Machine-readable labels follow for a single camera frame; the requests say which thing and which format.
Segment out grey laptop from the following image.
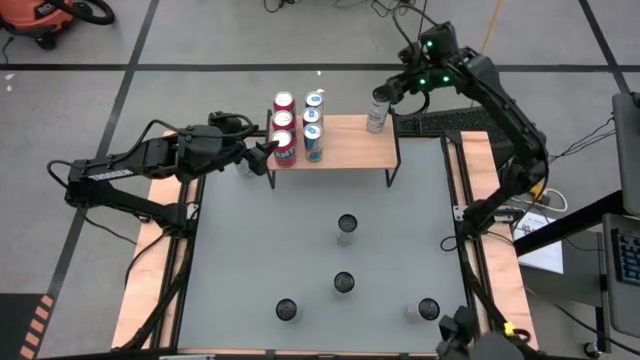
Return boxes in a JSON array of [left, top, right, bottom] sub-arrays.
[[602, 212, 640, 337]]

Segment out white Celsius can blue palm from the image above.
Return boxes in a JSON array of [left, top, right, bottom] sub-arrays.
[[275, 298, 301, 324]]

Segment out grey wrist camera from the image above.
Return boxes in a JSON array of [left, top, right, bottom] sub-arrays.
[[398, 43, 422, 66], [208, 111, 247, 135]]

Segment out wood table side board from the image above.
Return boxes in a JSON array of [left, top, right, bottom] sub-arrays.
[[459, 130, 540, 351], [110, 130, 201, 351]]

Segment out white paper sheet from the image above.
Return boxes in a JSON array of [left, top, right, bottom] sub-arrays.
[[513, 212, 565, 275]]

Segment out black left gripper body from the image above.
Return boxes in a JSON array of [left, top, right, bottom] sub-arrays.
[[214, 132, 251, 172]]

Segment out red Fanta can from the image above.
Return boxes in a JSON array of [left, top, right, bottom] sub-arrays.
[[271, 128, 298, 168], [273, 90, 296, 112], [271, 109, 295, 131]]

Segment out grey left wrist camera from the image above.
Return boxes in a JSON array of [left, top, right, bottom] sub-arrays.
[[208, 111, 247, 135]]

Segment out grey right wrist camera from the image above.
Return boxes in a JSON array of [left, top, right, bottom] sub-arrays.
[[398, 43, 422, 66]]

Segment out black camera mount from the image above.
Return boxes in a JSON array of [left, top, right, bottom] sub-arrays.
[[436, 305, 526, 360]]

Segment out wood shelf black metal frame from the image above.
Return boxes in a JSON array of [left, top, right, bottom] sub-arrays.
[[264, 110, 403, 190]]

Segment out orange hanging cord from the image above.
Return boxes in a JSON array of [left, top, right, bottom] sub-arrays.
[[479, 0, 504, 56]]

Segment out white Celsius can blue print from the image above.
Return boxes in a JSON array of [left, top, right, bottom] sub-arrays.
[[336, 213, 359, 247]]

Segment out black mat orange stripes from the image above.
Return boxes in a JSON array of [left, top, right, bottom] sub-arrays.
[[0, 292, 56, 360]]

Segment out black table frame rail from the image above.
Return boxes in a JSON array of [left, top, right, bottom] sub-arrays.
[[159, 174, 206, 351], [439, 132, 482, 351]]

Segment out white Celsius can red patch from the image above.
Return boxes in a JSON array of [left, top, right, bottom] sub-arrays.
[[333, 271, 356, 297], [233, 158, 257, 180]]

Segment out orange shop vacuum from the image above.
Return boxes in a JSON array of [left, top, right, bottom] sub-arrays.
[[0, 0, 117, 51]]

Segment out white Celsius can blue band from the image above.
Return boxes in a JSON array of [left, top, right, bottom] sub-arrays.
[[366, 85, 394, 135]]

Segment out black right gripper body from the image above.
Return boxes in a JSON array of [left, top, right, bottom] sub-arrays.
[[392, 69, 434, 101]]

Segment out grey monitor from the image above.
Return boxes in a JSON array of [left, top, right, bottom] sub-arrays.
[[612, 92, 640, 201]]

